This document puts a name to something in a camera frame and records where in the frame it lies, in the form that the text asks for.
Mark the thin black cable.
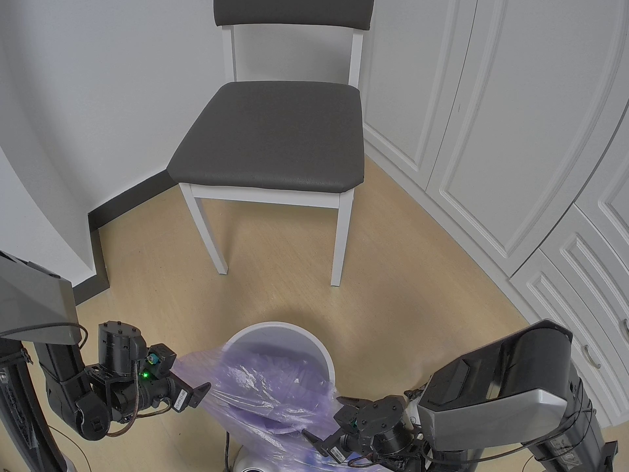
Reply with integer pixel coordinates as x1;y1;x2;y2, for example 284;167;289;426
48;425;83;463

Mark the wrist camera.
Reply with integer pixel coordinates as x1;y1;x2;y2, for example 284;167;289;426
334;406;365;435
146;344;177;378

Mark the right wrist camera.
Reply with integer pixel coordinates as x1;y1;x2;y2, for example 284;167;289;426
334;406;365;435

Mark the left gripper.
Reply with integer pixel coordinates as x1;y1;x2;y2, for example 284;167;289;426
140;376;212;414

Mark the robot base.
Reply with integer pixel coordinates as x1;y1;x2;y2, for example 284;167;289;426
235;453;315;472

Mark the purple plastic bag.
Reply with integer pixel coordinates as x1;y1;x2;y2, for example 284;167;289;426
174;343;346;468

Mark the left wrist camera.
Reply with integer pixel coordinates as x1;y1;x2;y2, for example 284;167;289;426
146;344;177;378

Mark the white wardrobe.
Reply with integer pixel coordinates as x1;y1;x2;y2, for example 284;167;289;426
361;0;629;443

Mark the white trash bin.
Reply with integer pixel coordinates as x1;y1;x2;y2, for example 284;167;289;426
228;320;336;398

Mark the white chair grey seat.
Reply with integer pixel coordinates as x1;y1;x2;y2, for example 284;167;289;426
166;0;377;288

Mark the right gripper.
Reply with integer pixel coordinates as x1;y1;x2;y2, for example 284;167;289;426
301;395;369;465

